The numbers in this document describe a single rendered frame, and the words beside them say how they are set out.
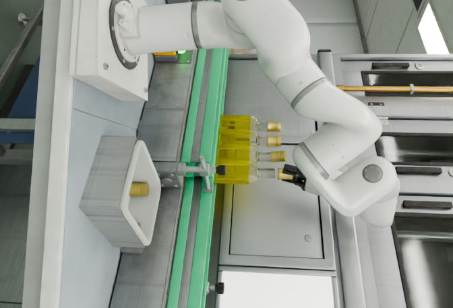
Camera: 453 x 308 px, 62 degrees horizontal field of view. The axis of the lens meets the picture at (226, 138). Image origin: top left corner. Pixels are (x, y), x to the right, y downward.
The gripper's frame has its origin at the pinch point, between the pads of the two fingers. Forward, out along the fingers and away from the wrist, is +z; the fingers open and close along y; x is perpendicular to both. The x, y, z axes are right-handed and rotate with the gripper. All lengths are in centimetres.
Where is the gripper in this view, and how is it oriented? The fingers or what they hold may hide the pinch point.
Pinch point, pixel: (289, 173)
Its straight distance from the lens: 114.4
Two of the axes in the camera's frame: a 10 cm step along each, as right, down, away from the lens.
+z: -9.4, -2.3, 2.4
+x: -3.2, 7.7, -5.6
